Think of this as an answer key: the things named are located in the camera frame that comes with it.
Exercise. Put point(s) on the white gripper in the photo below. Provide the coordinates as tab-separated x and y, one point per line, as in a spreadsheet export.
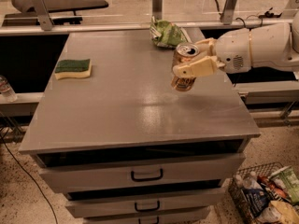
233	49

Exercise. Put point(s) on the orange soda can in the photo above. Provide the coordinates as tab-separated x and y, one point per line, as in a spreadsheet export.
183	79

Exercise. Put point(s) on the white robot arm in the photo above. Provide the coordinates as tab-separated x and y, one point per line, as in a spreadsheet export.
275	46

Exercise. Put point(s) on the green jalapeno chip bag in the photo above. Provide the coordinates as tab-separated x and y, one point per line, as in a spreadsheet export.
165	34

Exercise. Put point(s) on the red snack bag in basket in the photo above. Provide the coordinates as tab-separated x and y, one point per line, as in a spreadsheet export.
271	188

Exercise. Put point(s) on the green snack bag in basket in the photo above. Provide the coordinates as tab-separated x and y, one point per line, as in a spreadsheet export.
286	179

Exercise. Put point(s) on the blue snack bag in basket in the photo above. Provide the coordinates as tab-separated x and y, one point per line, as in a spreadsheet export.
257	199

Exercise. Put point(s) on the yellow snack bag in basket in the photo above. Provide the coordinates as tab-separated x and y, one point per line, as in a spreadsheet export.
288	213

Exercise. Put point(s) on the top grey drawer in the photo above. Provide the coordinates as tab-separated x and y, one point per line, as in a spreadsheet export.
130	174

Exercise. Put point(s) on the grey drawer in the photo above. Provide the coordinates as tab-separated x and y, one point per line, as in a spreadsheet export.
130	174
190	214
145	203

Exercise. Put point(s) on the grey drawer cabinet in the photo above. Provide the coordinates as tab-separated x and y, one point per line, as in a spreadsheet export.
127	110

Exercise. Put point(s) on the plastic bottle in basket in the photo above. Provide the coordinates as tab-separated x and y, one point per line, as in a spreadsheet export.
250	181

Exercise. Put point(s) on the green and yellow sponge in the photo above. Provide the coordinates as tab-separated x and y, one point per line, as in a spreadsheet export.
73	69

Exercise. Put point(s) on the middle grey drawer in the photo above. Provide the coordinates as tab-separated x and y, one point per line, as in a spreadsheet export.
145	203

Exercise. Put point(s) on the bottom grey drawer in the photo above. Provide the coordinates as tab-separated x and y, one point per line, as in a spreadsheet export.
190	214

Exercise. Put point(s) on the clear plastic water bottle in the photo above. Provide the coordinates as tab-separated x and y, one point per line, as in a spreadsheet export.
6	90

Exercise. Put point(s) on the right metal bracket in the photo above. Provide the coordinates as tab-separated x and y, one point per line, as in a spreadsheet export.
228	12

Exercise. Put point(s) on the metal bracket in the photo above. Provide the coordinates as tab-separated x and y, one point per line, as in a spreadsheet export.
157	8
228	12
43	16

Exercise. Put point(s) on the middle metal bracket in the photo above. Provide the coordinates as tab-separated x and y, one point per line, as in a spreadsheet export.
157	8

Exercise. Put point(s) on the black wire basket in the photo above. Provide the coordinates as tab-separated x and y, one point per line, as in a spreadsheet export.
237	194

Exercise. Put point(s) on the left metal bracket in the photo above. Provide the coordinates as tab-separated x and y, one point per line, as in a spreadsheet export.
43	16

